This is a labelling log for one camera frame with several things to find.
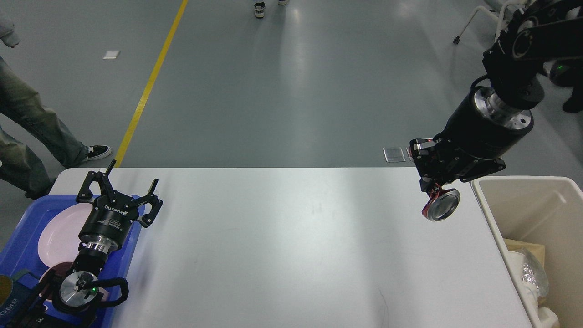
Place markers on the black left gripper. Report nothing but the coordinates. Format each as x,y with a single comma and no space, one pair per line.
108,221

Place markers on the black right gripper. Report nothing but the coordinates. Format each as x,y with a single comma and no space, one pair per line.
484,127

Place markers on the red foil wrapper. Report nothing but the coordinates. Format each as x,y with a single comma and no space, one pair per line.
442,203

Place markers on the pink plate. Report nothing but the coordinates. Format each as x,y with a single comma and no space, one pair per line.
59,241

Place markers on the white paper cup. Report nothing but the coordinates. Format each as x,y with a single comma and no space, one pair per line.
516,261

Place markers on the brown paper bag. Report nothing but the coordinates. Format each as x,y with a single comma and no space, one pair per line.
539,251

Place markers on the aluminium foil tray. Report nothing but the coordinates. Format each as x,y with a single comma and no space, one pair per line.
533,272

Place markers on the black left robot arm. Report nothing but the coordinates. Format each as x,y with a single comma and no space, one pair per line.
80,290

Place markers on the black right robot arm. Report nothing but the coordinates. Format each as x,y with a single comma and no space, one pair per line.
546,39

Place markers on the left metal floor socket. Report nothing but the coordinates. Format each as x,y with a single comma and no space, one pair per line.
394,155

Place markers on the person's near leg and shoe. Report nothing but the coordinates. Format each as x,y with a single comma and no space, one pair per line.
21,167

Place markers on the person's leg and shoe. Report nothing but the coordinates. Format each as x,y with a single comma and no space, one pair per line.
22,104
21,167

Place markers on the blue plastic tray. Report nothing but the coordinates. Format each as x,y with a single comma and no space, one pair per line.
20,252

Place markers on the beige plastic bin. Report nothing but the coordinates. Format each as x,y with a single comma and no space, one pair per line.
542,210

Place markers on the dark blue mug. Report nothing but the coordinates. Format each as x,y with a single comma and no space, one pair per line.
14,291

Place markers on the person's far leg and shoe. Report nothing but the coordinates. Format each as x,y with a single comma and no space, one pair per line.
22,104

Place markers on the white paper scrap on floor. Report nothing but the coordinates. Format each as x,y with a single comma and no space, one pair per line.
111,54

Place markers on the white office chair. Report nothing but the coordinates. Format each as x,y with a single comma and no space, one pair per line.
499,11

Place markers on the grey hoodie torso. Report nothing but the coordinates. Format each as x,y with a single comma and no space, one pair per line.
8,34

